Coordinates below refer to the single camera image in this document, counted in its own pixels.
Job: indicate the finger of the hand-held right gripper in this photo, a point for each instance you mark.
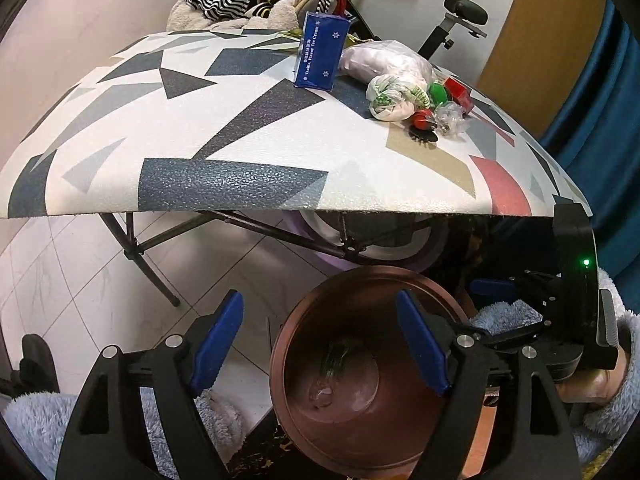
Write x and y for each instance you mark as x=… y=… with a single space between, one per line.
x=492 y=290
x=515 y=336

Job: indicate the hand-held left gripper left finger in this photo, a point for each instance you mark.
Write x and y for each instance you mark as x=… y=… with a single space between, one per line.
x=220 y=340

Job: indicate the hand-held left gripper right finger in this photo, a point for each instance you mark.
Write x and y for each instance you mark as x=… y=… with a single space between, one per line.
x=420 y=345

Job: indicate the brown plastic bin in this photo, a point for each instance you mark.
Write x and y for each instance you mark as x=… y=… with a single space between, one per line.
x=350 y=320

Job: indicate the blue carton box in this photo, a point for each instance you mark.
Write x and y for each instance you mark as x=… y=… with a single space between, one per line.
x=320 y=55

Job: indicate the person's right forearm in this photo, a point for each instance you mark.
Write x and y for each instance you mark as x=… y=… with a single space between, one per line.
x=617 y=415

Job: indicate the person's right hand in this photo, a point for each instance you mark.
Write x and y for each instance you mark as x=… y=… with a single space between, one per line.
x=590 y=385

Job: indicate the blue curtain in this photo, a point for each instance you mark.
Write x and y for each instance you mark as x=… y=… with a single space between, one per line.
x=600 y=135

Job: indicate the crumpled clear wrapper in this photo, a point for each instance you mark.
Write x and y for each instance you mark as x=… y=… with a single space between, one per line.
x=450 y=117

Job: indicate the red round item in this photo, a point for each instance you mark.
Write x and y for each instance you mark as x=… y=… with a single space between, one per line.
x=422 y=118

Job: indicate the black plastic object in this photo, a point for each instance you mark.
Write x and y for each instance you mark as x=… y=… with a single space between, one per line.
x=30 y=360

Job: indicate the green round item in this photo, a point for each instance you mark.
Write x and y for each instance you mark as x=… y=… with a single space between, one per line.
x=438 y=94

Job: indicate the white green printed bag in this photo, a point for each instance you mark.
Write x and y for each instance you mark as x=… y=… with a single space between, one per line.
x=395 y=105

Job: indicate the wooden door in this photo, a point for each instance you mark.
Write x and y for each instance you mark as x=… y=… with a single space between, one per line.
x=540 y=50

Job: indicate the black exercise bike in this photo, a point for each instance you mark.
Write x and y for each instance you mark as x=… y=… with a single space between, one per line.
x=440 y=40

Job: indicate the white plastic bag package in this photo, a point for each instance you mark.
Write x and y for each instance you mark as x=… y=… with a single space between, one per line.
x=375 y=57

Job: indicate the black folding table frame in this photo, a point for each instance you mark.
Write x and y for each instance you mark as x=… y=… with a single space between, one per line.
x=135 y=247

